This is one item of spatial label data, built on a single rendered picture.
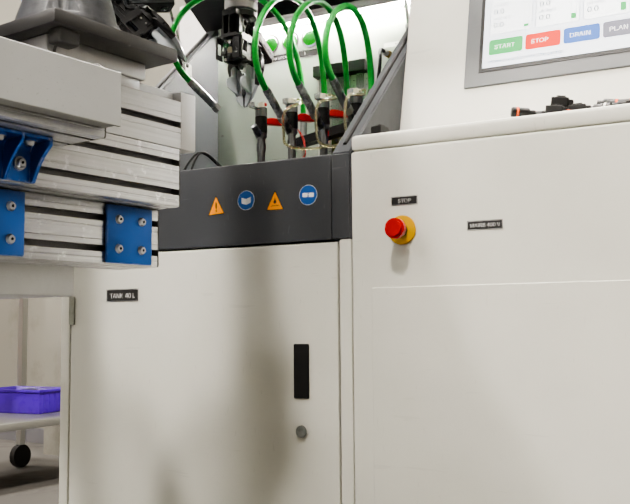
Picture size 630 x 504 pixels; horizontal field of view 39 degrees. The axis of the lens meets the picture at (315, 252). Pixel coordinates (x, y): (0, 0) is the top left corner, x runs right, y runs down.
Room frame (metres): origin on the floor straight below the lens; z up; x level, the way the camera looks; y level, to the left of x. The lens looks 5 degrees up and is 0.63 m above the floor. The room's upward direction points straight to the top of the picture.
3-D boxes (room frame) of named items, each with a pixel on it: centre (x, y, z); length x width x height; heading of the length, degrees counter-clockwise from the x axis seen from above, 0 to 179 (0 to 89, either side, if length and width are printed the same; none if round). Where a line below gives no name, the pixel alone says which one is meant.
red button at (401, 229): (1.55, -0.14, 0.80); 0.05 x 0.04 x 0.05; 62
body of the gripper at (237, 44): (1.97, 0.17, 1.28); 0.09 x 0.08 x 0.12; 152
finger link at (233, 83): (1.98, 0.18, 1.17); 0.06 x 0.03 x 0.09; 152
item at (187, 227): (1.80, 0.23, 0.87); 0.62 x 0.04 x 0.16; 62
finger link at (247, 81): (1.97, 0.15, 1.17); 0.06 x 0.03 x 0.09; 152
